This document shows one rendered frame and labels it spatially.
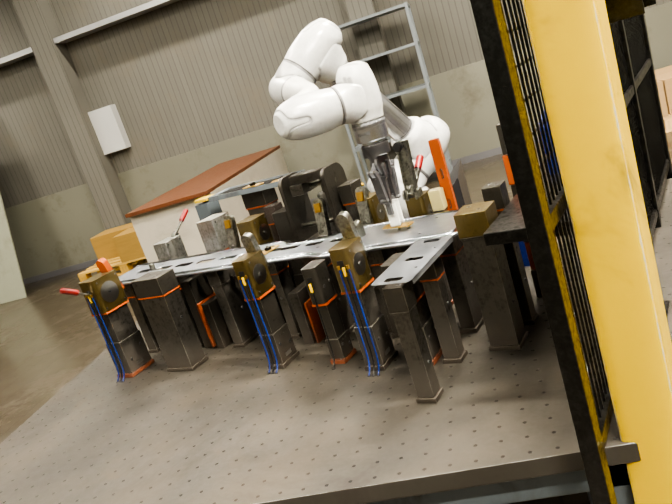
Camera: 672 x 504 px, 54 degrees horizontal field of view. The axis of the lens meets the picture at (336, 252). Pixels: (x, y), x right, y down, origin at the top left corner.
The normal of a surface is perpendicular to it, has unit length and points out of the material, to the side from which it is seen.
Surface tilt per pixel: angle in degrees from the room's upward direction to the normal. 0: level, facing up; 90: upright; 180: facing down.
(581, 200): 90
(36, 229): 90
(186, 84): 90
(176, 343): 90
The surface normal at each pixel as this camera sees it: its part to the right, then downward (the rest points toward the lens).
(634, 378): -0.47, 0.37
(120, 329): 0.83, -0.12
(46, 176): -0.17, 0.30
